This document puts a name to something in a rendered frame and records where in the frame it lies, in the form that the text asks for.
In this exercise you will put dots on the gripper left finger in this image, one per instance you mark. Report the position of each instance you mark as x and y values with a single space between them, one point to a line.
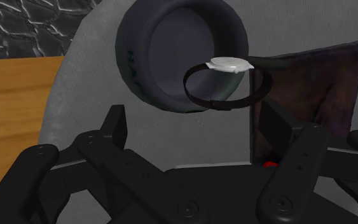
141 173

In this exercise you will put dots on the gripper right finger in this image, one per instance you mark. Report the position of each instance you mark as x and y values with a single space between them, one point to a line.
299 161

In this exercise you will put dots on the small red object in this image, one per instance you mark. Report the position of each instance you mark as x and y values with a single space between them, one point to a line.
270 164

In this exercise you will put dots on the dark purple box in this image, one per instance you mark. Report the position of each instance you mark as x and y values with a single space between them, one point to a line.
315 90

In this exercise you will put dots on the dark blue bowl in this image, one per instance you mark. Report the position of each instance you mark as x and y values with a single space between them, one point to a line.
178 49

